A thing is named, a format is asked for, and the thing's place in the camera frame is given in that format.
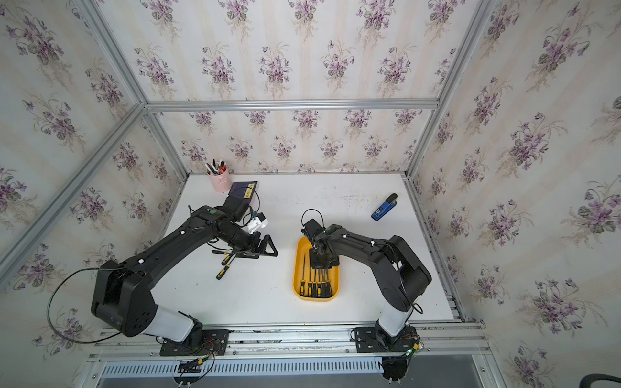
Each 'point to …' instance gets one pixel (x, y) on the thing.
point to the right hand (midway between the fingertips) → (321, 265)
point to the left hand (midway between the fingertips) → (269, 255)
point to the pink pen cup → (221, 182)
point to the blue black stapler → (380, 211)
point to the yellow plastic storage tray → (302, 251)
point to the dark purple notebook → (243, 189)
